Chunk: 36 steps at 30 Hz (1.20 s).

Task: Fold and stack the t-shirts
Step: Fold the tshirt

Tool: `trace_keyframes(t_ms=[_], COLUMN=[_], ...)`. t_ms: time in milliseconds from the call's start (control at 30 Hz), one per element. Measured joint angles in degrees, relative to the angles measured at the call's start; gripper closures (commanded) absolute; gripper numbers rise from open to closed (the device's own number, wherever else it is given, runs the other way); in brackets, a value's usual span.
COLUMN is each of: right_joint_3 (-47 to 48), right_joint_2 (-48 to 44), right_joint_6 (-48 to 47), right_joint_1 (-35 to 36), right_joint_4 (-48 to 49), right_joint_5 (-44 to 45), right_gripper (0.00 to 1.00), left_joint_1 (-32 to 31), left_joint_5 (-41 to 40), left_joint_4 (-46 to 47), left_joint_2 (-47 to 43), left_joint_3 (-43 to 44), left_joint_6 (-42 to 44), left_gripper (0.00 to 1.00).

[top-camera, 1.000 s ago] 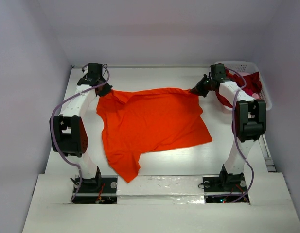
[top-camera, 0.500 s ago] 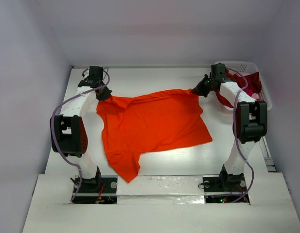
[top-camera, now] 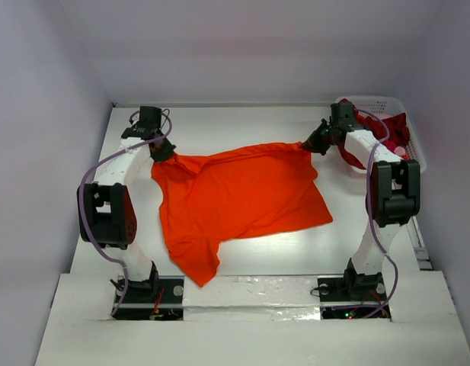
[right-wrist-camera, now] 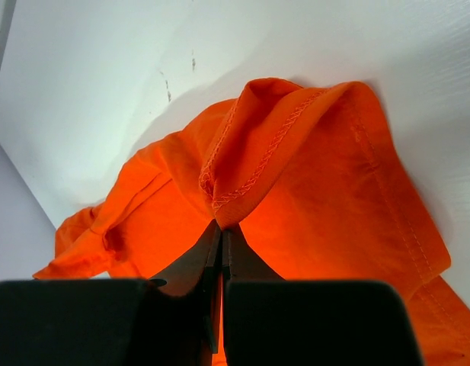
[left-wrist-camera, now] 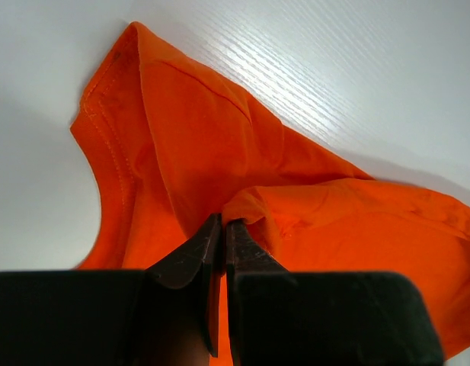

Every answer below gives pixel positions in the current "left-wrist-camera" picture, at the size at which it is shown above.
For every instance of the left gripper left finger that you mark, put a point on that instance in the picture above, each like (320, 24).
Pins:
(182, 313)

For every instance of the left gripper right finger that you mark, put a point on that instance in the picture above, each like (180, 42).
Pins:
(260, 301)

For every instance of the orange t shirt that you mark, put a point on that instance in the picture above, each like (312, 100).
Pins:
(171, 141)

